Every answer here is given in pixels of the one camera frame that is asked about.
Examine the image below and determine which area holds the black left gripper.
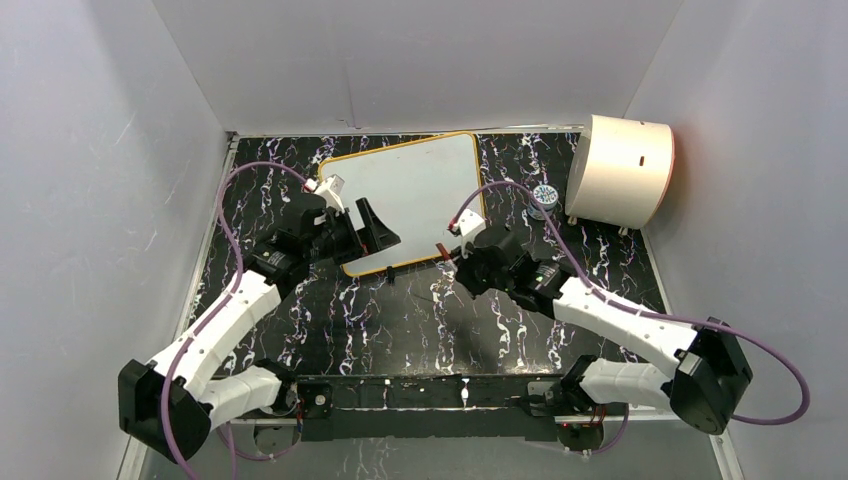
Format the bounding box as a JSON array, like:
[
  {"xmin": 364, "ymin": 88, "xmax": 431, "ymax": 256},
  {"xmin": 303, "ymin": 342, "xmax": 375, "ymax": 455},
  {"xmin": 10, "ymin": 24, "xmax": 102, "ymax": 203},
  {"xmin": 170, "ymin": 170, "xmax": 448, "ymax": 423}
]
[{"xmin": 306, "ymin": 200, "xmax": 401, "ymax": 265}]

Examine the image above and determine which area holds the white red marker pen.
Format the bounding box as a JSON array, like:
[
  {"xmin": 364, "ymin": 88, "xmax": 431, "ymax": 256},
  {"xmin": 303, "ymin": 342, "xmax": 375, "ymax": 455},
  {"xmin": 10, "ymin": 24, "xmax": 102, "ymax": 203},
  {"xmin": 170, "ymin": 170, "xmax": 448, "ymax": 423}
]
[{"xmin": 436, "ymin": 243, "xmax": 461, "ymax": 262}]

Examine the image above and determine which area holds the yellow framed whiteboard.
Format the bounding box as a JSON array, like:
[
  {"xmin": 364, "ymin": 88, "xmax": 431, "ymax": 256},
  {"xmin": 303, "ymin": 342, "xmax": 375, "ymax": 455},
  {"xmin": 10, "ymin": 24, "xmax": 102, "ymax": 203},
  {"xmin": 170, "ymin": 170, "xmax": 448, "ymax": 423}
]
[{"xmin": 318, "ymin": 132, "xmax": 482, "ymax": 277}]

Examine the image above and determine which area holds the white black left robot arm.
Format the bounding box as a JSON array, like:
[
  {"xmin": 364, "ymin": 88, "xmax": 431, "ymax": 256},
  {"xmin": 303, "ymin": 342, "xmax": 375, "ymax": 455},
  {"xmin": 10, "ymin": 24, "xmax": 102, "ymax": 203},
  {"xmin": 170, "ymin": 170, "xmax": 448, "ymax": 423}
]
[{"xmin": 118, "ymin": 193, "xmax": 401, "ymax": 462}]

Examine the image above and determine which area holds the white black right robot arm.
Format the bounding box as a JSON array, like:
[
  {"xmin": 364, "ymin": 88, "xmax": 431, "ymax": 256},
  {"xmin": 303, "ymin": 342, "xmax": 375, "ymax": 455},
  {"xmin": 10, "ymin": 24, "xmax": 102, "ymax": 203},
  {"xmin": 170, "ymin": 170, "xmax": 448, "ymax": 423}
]
[{"xmin": 450, "ymin": 225, "xmax": 753, "ymax": 435}]

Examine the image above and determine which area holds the blue white patterned jar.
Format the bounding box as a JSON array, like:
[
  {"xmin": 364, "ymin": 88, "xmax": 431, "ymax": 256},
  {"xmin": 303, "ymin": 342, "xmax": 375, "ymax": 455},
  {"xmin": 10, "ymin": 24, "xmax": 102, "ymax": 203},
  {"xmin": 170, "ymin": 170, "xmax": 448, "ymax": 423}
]
[{"xmin": 526, "ymin": 184, "xmax": 559, "ymax": 221}]

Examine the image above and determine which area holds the white cylindrical drum container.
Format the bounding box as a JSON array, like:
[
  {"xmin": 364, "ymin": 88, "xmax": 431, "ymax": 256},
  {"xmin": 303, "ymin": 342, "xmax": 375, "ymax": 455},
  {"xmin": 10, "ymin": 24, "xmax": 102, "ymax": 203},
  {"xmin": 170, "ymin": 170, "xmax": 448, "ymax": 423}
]
[{"xmin": 564, "ymin": 114, "xmax": 675, "ymax": 230}]

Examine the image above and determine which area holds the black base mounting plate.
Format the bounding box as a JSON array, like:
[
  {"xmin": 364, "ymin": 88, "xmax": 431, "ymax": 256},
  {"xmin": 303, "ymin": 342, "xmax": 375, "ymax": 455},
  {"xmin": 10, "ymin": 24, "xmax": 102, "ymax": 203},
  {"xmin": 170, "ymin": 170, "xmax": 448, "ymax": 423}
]
[{"xmin": 235, "ymin": 374, "xmax": 604, "ymax": 444}]

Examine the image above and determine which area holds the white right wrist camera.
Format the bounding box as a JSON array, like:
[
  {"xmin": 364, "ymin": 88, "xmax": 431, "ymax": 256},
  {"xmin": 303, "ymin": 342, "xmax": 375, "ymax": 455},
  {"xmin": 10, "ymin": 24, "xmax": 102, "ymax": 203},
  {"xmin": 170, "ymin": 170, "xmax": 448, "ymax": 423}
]
[{"xmin": 448, "ymin": 208, "xmax": 486, "ymax": 245}]

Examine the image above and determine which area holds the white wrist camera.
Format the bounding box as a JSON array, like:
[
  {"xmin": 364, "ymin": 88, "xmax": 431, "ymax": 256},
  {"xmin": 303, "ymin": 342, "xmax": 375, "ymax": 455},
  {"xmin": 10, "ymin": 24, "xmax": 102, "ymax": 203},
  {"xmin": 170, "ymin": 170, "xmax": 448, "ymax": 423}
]
[
  {"xmin": 312, "ymin": 175, "xmax": 345, "ymax": 213},
  {"xmin": 448, "ymin": 208, "xmax": 486, "ymax": 245}
]

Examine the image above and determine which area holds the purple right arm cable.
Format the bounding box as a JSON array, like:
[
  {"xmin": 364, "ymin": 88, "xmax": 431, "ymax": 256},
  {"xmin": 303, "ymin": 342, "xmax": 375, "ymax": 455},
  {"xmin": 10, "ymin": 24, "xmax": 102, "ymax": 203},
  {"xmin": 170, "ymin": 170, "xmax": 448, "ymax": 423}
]
[{"xmin": 451, "ymin": 180, "xmax": 811, "ymax": 427}]

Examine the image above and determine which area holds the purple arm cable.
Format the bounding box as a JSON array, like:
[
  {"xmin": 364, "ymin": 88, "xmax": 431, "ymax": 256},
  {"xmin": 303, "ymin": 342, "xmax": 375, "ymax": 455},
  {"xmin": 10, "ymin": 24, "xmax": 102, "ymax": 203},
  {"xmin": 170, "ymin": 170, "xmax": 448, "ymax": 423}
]
[
  {"xmin": 451, "ymin": 180, "xmax": 811, "ymax": 427},
  {"xmin": 162, "ymin": 161, "xmax": 316, "ymax": 480}
]

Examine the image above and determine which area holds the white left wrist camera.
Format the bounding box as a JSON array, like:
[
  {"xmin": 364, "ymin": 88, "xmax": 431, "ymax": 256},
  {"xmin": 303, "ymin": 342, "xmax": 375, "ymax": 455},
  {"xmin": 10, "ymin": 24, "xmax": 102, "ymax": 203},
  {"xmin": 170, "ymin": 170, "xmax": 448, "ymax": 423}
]
[{"xmin": 312, "ymin": 175, "xmax": 345, "ymax": 213}]

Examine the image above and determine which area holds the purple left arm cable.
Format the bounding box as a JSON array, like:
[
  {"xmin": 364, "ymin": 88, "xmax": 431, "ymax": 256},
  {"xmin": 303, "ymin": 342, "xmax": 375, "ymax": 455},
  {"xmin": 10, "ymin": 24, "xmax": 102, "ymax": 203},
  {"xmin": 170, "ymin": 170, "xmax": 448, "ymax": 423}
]
[{"xmin": 162, "ymin": 161, "xmax": 316, "ymax": 480}]

